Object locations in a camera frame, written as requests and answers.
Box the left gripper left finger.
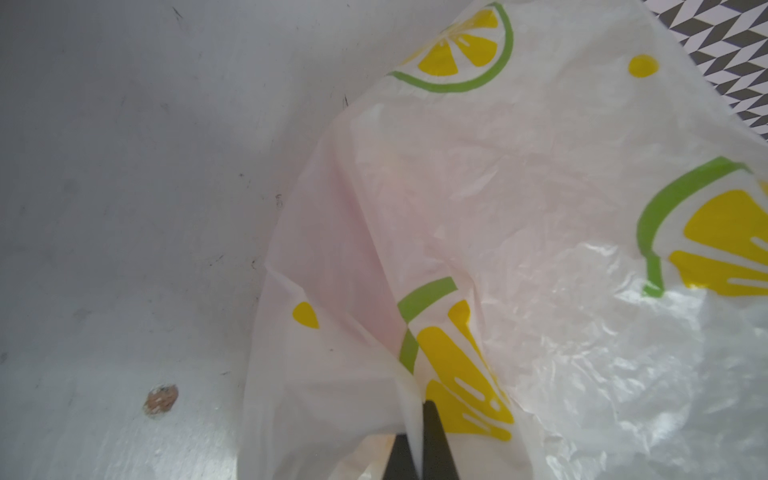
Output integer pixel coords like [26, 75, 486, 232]
[382, 434, 419, 480]

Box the white lemon print plastic bag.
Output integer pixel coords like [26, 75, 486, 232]
[237, 1, 767, 479]

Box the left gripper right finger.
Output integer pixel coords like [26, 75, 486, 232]
[422, 400, 459, 480]

